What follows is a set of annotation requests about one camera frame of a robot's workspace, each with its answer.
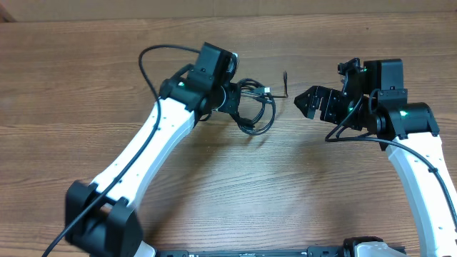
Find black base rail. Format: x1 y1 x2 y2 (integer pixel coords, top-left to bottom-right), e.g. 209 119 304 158
156 246 349 257

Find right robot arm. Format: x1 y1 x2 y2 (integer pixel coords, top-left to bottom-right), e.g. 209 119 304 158
294 58 456 256

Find thin black cable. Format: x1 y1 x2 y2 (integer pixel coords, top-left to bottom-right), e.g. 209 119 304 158
266 70 289 99

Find black USB cable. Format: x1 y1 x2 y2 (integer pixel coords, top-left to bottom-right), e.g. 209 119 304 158
233 78 277 136

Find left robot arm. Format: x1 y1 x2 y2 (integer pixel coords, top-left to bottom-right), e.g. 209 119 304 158
60 43 240 256

